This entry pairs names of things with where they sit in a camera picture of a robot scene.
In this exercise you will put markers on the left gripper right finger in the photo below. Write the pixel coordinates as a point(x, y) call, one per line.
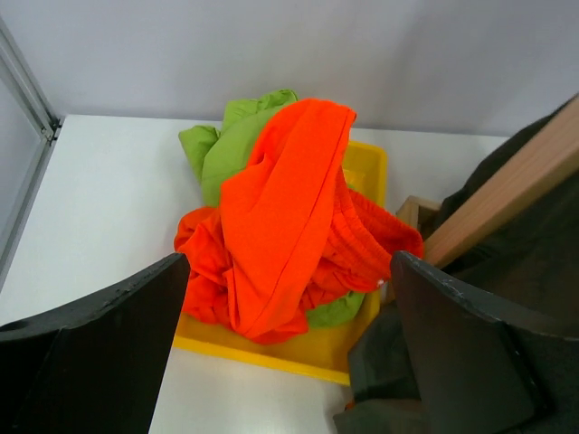
point(485, 364)

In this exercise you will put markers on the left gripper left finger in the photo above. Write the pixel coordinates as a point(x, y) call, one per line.
point(96, 364)

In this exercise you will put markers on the orange shorts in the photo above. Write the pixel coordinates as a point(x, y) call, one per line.
point(289, 234)

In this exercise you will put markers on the lime green shorts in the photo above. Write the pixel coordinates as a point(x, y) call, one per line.
point(217, 154)

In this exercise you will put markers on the olive grey shorts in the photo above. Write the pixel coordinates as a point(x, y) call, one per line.
point(532, 260)

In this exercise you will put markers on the wooden clothes rack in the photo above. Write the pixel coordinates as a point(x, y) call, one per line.
point(545, 161)

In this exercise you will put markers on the yellow plastic tray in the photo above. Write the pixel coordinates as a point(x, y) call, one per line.
point(321, 353)

